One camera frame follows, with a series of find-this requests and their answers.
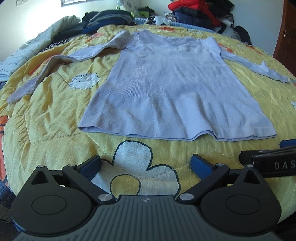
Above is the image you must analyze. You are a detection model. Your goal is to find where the lavender long sleeve shirt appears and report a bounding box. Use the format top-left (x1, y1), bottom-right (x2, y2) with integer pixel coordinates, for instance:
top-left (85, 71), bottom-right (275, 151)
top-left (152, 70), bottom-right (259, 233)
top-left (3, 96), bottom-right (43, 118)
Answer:
top-left (7, 30), bottom-right (295, 142)

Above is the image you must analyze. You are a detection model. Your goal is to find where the black clothes heap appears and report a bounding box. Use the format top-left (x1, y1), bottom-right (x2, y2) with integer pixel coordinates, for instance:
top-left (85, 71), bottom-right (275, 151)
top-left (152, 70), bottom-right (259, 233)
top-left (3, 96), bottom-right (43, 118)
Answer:
top-left (234, 26), bottom-right (252, 45)

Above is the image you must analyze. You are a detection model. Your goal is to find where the red and navy clothes pile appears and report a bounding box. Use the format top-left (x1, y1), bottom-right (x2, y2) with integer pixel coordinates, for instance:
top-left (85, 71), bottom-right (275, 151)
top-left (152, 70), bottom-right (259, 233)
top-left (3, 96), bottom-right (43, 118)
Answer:
top-left (168, 1), bottom-right (235, 28)

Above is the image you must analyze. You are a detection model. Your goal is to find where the dark folded clothes pile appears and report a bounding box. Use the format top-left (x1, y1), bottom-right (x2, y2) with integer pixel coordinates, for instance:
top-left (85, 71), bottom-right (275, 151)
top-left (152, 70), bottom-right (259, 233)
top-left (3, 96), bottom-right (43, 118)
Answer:
top-left (53, 9), bottom-right (135, 42)

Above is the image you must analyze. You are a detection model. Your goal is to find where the yellow cartoon quilt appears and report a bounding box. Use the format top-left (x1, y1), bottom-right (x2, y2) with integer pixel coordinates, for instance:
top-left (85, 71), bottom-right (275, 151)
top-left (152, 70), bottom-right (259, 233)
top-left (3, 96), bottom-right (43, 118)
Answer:
top-left (0, 24), bottom-right (296, 204)

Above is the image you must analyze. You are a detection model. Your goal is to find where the brown wooden door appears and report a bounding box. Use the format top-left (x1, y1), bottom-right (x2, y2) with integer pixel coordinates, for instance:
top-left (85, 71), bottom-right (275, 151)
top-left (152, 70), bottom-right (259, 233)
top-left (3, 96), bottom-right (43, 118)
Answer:
top-left (273, 1), bottom-right (295, 76)

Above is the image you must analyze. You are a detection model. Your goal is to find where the blue knitted mat edge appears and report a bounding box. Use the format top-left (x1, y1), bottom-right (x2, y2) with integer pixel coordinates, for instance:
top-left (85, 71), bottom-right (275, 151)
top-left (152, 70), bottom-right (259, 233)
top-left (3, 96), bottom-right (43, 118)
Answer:
top-left (134, 17), bottom-right (215, 33)

